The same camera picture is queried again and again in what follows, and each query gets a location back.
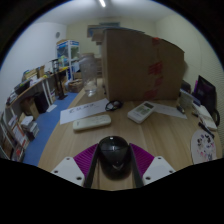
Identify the plain white paper sheet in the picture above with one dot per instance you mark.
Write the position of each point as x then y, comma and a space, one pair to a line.
170, 110

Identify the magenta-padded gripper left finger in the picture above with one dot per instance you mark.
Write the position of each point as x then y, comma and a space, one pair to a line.
68, 168

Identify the low bookshelf with books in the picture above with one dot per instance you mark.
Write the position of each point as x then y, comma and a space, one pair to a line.
15, 133

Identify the round printed white mouse pad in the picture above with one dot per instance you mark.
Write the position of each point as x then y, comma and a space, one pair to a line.
203, 147

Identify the large brown cardboard box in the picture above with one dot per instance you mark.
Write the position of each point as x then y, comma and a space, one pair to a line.
133, 65

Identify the small cardboard box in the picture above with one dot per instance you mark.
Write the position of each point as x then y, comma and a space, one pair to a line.
76, 86

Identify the round wall clock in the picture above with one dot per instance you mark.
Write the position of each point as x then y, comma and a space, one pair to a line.
58, 34

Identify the black computer mouse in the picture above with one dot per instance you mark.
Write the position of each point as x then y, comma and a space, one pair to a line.
114, 155

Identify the black office chair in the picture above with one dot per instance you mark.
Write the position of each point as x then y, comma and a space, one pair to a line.
205, 91

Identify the wide white remote control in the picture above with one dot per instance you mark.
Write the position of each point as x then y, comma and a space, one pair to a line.
141, 112

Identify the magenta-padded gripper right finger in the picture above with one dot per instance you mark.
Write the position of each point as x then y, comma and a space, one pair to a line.
158, 166

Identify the black eyeglasses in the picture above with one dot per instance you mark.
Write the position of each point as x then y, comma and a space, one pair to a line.
110, 106

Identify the white and blue shelf unit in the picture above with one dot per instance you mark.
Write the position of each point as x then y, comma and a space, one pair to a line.
66, 55

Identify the clear glass jar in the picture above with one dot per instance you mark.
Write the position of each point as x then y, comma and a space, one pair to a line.
88, 75

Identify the white paper sheet with writing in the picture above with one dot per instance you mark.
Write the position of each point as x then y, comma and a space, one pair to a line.
81, 111

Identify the ceiling tube light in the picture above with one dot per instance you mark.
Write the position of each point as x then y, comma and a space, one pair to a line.
102, 3

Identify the wooden wall desk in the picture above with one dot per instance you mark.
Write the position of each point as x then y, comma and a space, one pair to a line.
33, 85

